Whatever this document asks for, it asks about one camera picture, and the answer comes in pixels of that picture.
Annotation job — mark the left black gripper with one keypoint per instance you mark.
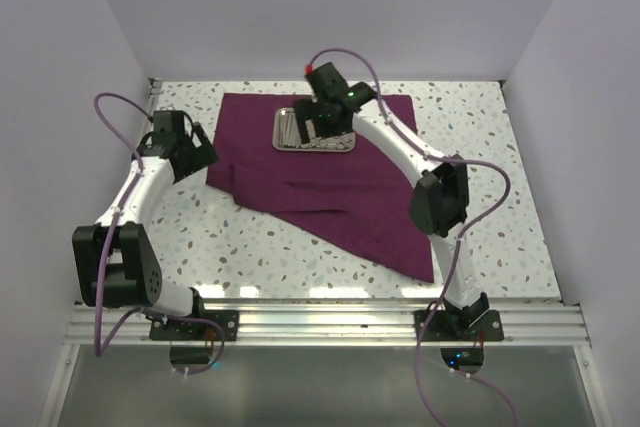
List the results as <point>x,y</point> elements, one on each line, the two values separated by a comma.
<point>203,155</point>

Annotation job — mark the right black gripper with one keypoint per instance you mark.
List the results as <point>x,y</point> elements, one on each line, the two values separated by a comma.
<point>307,108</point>

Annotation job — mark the steel instrument tray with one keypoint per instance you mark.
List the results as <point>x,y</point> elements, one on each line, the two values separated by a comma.
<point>307,147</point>

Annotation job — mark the purple cloth wrap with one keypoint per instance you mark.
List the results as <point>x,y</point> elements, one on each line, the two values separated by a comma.
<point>357,201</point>

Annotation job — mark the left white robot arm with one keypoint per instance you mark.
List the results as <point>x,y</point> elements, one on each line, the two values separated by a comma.
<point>115,260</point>

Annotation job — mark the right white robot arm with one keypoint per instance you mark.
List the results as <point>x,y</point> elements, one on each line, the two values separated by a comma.
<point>440,197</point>

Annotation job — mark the steel tweezers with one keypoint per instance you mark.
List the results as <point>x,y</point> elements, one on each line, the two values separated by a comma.
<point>288,131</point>

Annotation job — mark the steel forceps with rings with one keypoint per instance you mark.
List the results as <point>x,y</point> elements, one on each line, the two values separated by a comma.
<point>344,142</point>

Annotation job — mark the aluminium left side rail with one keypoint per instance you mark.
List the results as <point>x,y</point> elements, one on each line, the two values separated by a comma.
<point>129,186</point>

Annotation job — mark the aluminium rail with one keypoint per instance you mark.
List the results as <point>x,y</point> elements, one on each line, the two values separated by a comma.
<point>391,323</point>
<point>129,186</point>

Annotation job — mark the aluminium front rail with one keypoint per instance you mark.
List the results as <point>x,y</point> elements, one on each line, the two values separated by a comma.
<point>391,323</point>

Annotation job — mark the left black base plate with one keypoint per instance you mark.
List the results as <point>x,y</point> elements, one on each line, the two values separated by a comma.
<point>221,324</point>

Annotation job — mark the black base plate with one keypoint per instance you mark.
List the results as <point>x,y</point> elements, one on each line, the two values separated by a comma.
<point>221,324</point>
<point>446,327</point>

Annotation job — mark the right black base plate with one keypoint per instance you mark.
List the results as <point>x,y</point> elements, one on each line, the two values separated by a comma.
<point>446,327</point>

